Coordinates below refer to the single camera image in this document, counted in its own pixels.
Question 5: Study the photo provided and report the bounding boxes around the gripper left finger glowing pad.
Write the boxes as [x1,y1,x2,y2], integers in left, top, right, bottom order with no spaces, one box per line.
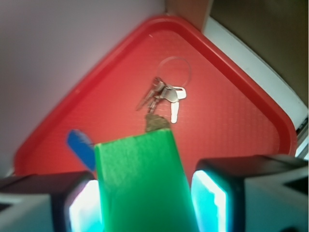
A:
[0,171,103,232]

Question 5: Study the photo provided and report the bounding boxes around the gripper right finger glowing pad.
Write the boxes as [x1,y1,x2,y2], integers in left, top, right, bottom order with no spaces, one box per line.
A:
[191,155,309,232]

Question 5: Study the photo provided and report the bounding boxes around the green wooden block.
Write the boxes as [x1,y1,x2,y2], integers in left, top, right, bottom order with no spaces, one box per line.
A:
[95,129,198,232]

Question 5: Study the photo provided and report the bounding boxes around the blue sponge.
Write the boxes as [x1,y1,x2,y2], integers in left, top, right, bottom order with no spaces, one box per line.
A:
[67,129,96,172]

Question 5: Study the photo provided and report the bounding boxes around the red plastic tray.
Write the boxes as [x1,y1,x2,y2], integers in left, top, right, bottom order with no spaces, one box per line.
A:
[14,16,297,177]

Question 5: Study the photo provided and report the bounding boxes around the brown spiky seashell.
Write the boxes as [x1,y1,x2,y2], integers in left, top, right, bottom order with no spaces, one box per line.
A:
[145,114,170,132]

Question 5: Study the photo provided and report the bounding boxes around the brown cardboard panel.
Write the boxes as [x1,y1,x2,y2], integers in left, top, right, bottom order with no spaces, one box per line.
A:
[165,0,309,106]

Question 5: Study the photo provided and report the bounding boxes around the silver keys on ring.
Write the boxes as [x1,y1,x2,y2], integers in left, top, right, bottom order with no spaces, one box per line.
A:
[136,56,192,124]

